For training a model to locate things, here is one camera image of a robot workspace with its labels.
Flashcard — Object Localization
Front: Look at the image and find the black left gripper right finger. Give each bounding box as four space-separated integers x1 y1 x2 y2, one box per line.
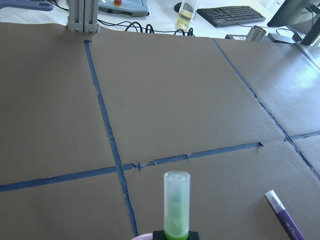
187 231 200 240

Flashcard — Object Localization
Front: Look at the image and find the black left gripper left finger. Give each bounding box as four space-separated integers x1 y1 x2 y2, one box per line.
152 230 165 240

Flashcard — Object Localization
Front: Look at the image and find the green highlighter pen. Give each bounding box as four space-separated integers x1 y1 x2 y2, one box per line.
163 171 191 240

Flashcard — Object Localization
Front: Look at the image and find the pink mesh pen holder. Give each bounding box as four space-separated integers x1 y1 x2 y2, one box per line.
131 232 153 240

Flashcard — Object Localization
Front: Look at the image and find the purple highlighter pen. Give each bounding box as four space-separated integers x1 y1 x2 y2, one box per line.
264 189 305 240

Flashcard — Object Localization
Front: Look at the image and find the steel cup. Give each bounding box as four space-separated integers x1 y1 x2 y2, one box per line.
245 25 267 42

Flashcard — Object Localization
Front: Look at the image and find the black keyboard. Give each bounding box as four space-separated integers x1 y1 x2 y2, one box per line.
196 6 266 28

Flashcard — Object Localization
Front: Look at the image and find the clear bottle yellow liquid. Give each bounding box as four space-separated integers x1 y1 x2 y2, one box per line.
173 0 200 30

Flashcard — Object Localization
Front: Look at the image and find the grey teach pendant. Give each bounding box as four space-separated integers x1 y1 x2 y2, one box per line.
98 0 150 17

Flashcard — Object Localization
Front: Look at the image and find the black monitor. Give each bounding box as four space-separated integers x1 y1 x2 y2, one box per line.
267 0 320 46

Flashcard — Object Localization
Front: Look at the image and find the grey aluminium frame post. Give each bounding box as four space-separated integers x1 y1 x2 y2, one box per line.
67 0 99 34

